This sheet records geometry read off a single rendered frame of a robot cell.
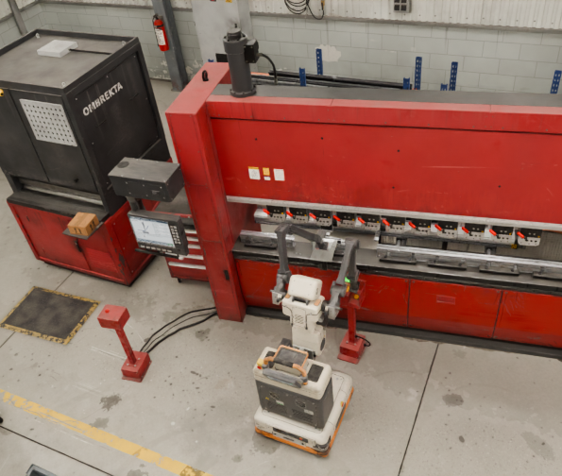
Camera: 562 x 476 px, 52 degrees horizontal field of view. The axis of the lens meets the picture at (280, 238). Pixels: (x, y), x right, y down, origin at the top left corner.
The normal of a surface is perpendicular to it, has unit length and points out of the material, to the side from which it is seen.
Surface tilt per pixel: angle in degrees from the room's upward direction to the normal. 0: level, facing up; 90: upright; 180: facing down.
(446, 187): 90
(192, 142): 90
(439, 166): 90
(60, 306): 0
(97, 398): 0
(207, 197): 90
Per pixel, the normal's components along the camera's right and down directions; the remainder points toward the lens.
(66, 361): -0.11, -0.75
